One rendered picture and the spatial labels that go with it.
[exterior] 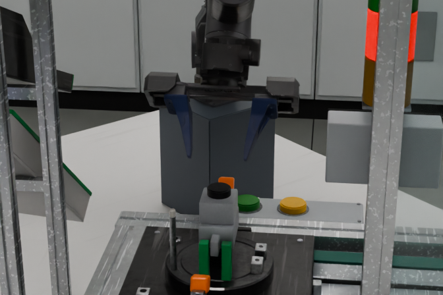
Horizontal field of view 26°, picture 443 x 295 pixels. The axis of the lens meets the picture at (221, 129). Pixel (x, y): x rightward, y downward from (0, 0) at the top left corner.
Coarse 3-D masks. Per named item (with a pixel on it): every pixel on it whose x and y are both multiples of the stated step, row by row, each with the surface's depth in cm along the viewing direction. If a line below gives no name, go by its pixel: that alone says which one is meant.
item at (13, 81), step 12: (12, 12) 107; (12, 24) 107; (24, 24) 110; (12, 36) 108; (24, 36) 111; (12, 48) 108; (24, 48) 111; (12, 60) 108; (24, 60) 111; (12, 72) 109; (24, 72) 112; (60, 72) 121; (60, 84) 121; (72, 84) 124
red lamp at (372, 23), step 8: (368, 8) 98; (368, 16) 97; (376, 16) 95; (368, 24) 97; (376, 24) 96; (368, 32) 97; (376, 32) 96; (368, 40) 97; (368, 48) 98; (368, 56) 98
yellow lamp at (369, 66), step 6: (366, 60) 98; (372, 60) 98; (366, 66) 98; (372, 66) 97; (366, 72) 99; (372, 72) 98; (366, 78) 99; (372, 78) 98; (366, 84) 99; (372, 84) 98; (366, 90) 99; (372, 90) 98; (366, 96) 99; (372, 96) 98; (366, 102) 99
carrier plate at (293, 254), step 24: (144, 240) 133; (168, 240) 133; (264, 240) 133; (288, 240) 133; (312, 240) 133; (144, 264) 127; (288, 264) 127; (312, 264) 127; (168, 288) 121; (288, 288) 121
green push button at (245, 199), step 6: (240, 198) 144; (246, 198) 144; (252, 198) 144; (240, 204) 143; (246, 204) 142; (252, 204) 142; (258, 204) 143; (240, 210) 143; (246, 210) 142; (252, 210) 143
